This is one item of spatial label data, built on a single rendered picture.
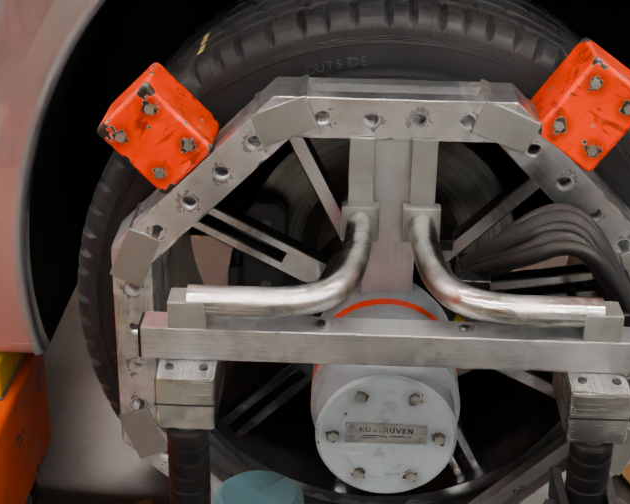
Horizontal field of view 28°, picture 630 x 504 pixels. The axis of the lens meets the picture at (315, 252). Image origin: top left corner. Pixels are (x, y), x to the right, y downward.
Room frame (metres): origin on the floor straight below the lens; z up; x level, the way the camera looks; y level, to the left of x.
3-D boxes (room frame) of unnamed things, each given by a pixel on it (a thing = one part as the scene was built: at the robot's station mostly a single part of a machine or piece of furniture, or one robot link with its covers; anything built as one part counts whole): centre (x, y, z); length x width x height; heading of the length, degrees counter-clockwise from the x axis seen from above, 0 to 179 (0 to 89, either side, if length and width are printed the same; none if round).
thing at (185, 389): (0.92, 0.10, 0.93); 0.09 x 0.05 x 0.05; 178
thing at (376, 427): (1.05, -0.07, 0.85); 0.21 x 0.14 x 0.14; 178
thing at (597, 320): (1.00, -0.17, 1.03); 0.19 x 0.18 x 0.11; 178
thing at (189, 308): (1.00, 0.03, 1.03); 0.19 x 0.18 x 0.11; 178
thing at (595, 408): (0.91, -0.24, 0.93); 0.09 x 0.05 x 0.05; 178
